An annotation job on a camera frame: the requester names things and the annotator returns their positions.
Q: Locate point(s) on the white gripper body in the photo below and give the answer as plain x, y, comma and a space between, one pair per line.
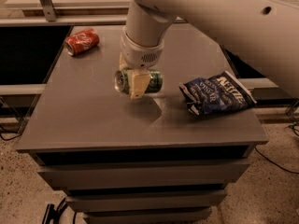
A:
139, 56

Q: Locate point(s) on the black device on floor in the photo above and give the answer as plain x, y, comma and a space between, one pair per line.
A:
54, 213

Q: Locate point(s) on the green soda can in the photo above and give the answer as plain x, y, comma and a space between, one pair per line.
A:
122, 84

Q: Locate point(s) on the grey drawer cabinet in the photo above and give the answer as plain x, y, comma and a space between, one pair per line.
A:
125, 161

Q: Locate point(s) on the blue chip bag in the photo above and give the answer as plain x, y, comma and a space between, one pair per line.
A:
218, 94

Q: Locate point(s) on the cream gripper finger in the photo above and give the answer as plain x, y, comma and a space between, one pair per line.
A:
139, 79
123, 63

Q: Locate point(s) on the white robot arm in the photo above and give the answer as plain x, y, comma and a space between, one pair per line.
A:
263, 33

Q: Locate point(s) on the red soda can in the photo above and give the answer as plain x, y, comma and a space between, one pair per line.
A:
81, 41

